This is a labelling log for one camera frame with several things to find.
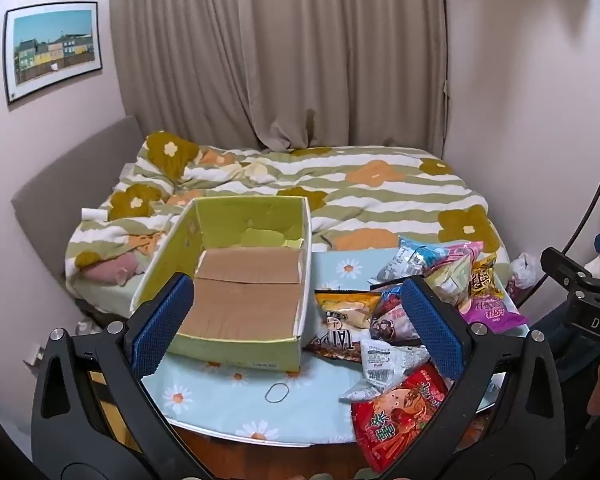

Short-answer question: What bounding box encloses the red snack packet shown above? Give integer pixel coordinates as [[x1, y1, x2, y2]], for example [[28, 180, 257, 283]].
[[351, 362, 456, 476]]

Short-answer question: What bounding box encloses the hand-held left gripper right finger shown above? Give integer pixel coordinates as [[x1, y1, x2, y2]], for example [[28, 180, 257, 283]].
[[380, 274, 568, 480]]

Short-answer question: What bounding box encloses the pink plush toy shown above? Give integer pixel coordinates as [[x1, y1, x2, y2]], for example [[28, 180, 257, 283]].
[[82, 252, 146, 286]]

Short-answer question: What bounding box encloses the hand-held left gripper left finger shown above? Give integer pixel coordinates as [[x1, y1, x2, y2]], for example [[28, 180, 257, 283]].
[[30, 272, 216, 480]]

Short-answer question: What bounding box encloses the dark brown snack packet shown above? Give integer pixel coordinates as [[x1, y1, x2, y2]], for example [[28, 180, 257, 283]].
[[304, 327, 376, 363]]

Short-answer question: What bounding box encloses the yellow and brown snack packet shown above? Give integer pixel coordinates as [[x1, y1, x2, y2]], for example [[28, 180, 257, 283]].
[[467, 255, 498, 301]]

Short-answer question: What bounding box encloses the green striped floral blanket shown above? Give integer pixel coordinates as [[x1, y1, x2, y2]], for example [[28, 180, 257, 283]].
[[65, 130, 511, 306]]

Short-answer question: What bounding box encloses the pink snack packet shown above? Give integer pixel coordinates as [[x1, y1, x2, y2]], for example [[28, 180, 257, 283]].
[[430, 241, 484, 271]]

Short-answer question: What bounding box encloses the framed picture of houses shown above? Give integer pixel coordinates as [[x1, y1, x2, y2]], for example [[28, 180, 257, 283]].
[[2, 1, 103, 106]]

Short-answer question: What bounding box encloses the green and white cardboard box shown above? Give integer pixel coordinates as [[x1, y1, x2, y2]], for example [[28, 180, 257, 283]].
[[130, 196, 313, 375]]

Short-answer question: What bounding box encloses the orange snack packet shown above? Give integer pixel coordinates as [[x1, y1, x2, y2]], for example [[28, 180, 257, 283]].
[[314, 290, 383, 331]]

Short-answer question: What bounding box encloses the pale yellow snack packet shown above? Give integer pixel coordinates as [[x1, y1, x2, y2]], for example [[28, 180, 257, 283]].
[[422, 255, 473, 308]]

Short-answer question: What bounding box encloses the beige curtain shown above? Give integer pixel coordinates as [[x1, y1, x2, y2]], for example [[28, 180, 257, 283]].
[[107, 0, 453, 153]]

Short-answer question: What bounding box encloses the black cable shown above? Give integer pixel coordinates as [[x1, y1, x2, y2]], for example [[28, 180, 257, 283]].
[[555, 150, 600, 281]]

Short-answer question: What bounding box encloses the white plastic bag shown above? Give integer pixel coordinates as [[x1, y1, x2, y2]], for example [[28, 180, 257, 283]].
[[505, 252, 538, 303]]

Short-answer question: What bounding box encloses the dark blue cloth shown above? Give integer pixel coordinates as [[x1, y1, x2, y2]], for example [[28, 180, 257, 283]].
[[530, 305, 596, 378]]

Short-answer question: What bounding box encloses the pink-white snack bag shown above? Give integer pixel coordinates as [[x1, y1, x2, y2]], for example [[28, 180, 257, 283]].
[[369, 285, 421, 346]]

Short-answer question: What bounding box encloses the purple snack packet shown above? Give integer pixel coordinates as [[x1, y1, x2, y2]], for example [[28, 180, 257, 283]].
[[457, 292, 530, 333]]

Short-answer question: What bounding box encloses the blue and white snack packet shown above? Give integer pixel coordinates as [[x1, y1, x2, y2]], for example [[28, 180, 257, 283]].
[[377, 236, 451, 283]]

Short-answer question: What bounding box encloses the grey padded headboard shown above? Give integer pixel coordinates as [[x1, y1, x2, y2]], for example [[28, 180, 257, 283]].
[[11, 115, 146, 278]]

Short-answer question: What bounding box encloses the light blue daisy tablecloth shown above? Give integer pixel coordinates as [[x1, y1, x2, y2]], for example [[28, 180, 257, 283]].
[[140, 247, 511, 448]]

